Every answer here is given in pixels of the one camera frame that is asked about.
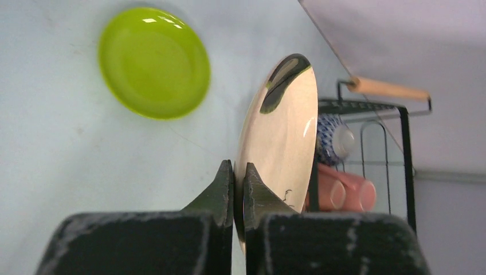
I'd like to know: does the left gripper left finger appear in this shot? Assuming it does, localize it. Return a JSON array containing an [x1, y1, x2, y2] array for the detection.
[[36, 160, 234, 274]]

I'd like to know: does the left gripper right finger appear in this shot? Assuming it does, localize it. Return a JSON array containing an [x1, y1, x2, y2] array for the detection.
[[243, 163, 430, 274]]

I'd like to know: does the cream plate with plum blossom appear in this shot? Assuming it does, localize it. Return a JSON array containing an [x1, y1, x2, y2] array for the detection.
[[234, 53, 318, 252]]

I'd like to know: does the lime green plate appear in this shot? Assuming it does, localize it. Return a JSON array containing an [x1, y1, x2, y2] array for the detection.
[[98, 7, 211, 120]]

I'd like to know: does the small pink cup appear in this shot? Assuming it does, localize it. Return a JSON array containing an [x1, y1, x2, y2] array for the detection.
[[318, 177, 346, 211]]

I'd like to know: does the large pink cup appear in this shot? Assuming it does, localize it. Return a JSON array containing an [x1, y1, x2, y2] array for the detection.
[[318, 164, 377, 212]]

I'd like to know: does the blue white patterned cup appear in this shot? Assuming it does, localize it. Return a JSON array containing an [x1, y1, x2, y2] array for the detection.
[[316, 114, 356, 166]]

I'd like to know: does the black wire dish rack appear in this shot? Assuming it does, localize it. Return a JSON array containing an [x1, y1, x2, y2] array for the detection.
[[308, 78, 416, 229]]

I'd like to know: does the left wooden rack handle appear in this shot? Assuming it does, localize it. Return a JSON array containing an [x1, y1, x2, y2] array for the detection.
[[346, 76, 431, 101]]

